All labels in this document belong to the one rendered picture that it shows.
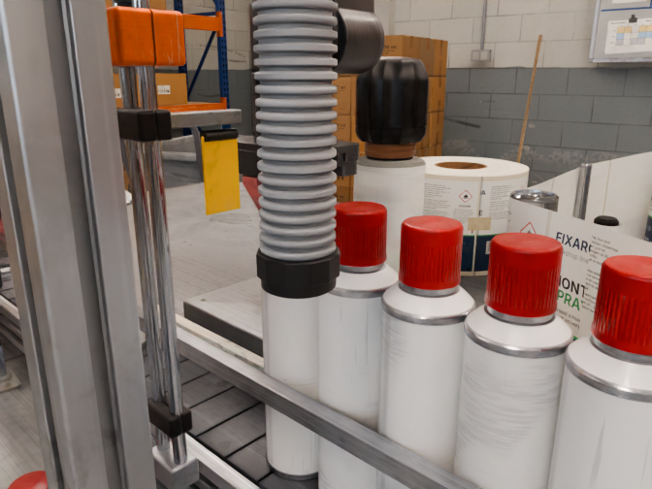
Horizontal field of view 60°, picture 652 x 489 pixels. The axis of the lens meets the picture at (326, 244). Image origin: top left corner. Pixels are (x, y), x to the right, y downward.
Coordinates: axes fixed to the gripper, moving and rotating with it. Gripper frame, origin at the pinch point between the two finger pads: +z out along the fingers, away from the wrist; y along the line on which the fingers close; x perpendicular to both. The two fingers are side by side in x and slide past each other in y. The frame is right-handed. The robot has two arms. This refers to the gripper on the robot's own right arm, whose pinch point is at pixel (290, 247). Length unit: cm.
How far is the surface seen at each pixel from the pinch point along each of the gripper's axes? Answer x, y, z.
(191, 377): 5.6, 8.2, 13.7
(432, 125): -328, 195, 24
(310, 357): 7.9, -10.2, 3.7
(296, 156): 17.7, -19.1, -11.7
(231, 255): -30, 48, 19
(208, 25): -267, 379, -49
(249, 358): 3.4, 2.0, 10.2
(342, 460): 9.0, -14.1, 9.2
